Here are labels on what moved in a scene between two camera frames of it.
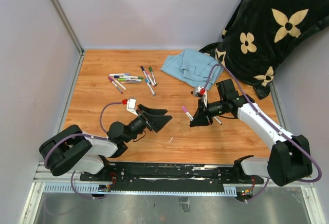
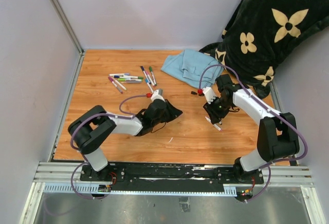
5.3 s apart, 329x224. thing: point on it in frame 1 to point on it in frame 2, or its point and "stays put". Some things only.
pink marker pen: [190, 116] to [209, 119]
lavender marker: [132, 82] stays put
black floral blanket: [275, 14] stays put
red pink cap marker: [150, 79] stays put
